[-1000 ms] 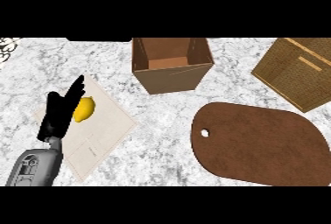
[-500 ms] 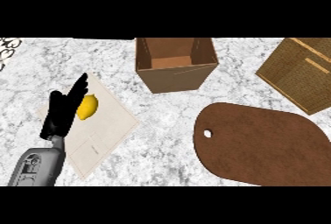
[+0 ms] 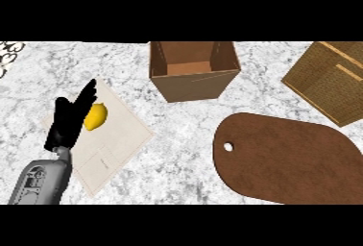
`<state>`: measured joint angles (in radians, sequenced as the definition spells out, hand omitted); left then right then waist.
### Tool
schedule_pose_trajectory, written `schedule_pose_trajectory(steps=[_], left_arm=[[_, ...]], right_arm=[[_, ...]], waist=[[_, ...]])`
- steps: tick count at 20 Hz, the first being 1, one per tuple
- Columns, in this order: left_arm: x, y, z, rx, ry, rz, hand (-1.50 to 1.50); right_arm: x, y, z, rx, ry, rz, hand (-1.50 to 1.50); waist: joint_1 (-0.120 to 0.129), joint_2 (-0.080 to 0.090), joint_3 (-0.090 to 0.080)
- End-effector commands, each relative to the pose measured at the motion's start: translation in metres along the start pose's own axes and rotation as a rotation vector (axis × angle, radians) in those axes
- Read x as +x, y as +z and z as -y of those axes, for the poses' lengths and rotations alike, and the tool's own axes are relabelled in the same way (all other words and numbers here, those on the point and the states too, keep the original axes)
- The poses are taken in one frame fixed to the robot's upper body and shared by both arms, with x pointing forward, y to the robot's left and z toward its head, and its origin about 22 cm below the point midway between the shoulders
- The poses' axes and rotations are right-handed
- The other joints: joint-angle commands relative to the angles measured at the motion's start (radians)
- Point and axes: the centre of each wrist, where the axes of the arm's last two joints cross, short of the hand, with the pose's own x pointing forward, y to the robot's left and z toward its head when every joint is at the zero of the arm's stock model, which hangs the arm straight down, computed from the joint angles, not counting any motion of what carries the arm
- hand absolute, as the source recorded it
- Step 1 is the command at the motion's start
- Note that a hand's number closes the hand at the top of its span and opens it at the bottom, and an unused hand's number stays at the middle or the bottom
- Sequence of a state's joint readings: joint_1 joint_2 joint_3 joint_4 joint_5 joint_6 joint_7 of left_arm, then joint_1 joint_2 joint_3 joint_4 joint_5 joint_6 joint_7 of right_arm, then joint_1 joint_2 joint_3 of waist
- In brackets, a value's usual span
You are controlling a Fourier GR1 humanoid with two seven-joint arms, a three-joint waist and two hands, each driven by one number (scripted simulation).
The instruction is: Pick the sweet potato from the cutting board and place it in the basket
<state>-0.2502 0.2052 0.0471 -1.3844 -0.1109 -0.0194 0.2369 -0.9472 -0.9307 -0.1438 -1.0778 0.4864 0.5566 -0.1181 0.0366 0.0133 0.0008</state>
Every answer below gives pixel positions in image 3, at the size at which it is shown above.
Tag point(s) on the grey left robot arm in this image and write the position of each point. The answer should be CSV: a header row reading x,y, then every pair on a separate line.
x,y
43,179

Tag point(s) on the brown wooden cutting board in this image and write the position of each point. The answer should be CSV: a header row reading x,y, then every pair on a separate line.
x,y
291,160

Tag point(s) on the beige cloth placemat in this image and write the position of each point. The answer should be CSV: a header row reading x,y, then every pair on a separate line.
x,y
111,141

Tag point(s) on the yellow lemon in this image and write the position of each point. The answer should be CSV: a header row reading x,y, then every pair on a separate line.
x,y
96,116

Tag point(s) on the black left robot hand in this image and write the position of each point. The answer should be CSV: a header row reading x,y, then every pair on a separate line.
x,y
70,120

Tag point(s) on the open brown wooden box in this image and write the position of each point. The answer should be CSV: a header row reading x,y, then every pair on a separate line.
x,y
194,75

